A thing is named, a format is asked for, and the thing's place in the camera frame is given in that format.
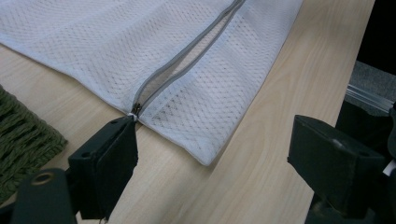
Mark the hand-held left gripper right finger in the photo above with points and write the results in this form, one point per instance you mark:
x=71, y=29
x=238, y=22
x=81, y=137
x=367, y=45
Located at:
x=333, y=161

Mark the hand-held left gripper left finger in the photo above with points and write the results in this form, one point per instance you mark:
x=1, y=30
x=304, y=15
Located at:
x=106, y=168

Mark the green woven basket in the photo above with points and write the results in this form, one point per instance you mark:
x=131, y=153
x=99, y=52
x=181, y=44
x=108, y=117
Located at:
x=21, y=137

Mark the metal floor rail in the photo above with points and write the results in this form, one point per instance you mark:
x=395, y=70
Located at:
x=369, y=96

